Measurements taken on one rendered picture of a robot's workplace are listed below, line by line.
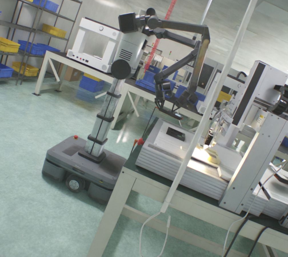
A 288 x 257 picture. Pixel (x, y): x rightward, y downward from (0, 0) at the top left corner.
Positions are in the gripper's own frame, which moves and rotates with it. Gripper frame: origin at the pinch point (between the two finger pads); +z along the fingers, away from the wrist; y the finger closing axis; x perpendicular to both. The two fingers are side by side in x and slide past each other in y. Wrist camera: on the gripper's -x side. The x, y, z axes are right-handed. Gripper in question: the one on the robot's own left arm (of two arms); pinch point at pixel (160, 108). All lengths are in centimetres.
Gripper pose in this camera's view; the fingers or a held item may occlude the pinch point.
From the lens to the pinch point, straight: 192.5
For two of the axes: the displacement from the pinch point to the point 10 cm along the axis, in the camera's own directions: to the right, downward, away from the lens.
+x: -9.7, 0.9, 2.5
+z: 1.2, 9.8, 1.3
